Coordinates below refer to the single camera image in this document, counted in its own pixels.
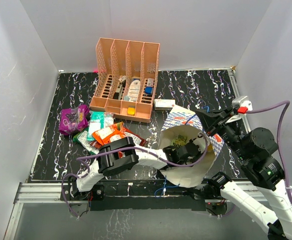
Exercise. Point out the white bottle in organizer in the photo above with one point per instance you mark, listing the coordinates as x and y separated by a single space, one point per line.
133 91

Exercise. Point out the yellow small object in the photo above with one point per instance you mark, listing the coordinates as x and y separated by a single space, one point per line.
131 111

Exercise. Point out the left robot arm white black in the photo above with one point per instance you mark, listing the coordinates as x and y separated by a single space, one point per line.
121 155

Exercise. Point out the orange snack bag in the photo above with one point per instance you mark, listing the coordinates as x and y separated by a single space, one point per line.
110 134

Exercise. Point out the blue object in organizer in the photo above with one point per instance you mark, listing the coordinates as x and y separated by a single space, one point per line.
148 90

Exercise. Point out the green chips bag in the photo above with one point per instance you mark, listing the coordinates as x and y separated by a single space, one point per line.
90 146

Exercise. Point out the white small box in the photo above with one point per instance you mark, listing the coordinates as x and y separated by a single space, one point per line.
164 104

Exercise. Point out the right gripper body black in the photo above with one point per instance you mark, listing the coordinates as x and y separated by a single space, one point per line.
230 134

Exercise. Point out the red doritos bag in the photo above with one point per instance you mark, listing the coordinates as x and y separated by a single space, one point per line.
138 140

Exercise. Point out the blue checkered paper bag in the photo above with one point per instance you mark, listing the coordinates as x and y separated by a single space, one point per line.
183 121

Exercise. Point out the light green himalaya packet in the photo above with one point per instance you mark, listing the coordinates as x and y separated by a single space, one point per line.
179 141

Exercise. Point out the teal snack packet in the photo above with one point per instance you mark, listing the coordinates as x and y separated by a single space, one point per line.
98 120

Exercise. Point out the black item in organizer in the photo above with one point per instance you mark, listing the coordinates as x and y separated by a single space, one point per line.
120 87

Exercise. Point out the yellow snack packet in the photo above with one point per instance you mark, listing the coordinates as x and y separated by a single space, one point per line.
210 149

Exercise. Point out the purple blackcurrant candy bag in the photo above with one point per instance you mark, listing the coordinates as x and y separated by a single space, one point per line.
74 120

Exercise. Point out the orange plastic file organizer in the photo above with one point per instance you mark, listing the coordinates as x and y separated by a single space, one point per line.
134 59

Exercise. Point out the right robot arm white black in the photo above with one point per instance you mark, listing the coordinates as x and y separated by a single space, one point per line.
255 149

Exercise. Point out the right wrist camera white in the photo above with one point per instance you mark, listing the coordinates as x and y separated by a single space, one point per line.
241 105

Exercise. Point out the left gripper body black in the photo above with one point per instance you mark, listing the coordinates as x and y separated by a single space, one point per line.
195 158

